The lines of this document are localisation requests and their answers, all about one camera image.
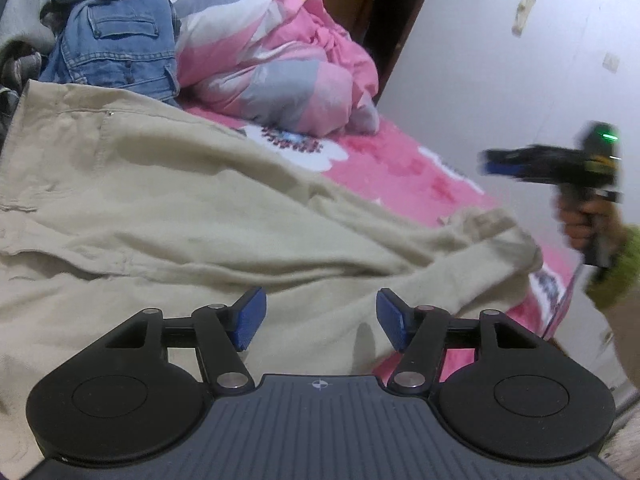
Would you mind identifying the light blue jeans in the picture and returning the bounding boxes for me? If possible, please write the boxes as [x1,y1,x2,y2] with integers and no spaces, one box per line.
[39,0,182,107]

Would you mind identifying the dark brown door frame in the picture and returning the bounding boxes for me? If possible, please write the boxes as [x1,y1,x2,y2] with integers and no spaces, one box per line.
[375,0,444,106]

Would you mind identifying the pink floral bed sheet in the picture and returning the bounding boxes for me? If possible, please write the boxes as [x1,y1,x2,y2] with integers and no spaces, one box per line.
[180,95,576,376]

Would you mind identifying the beige pants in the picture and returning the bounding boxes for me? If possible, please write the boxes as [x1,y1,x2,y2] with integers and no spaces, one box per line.
[0,78,545,466]

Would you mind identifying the dark grey garment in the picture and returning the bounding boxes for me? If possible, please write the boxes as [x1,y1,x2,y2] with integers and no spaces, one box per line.
[0,47,43,126]

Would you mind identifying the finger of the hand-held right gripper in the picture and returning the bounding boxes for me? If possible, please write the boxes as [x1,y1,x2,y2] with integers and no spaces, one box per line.
[480,146,529,181]

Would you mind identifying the person's right forearm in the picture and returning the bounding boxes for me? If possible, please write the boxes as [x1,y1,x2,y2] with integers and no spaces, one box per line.
[584,224,640,393]

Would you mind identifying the grey hoodie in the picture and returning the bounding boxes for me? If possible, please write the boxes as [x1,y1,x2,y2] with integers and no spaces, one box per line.
[0,0,57,57]

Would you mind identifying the pink floral quilt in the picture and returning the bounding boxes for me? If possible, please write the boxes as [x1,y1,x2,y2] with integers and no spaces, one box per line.
[122,0,381,137]

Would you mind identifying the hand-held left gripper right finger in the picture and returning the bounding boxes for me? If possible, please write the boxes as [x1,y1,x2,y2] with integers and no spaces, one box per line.
[376,288,543,395]

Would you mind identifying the person's right hand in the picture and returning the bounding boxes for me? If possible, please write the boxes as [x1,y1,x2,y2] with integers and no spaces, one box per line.
[557,196,624,252]

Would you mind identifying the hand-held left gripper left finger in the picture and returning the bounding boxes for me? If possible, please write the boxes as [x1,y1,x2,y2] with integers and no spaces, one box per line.
[102,286,267,395]

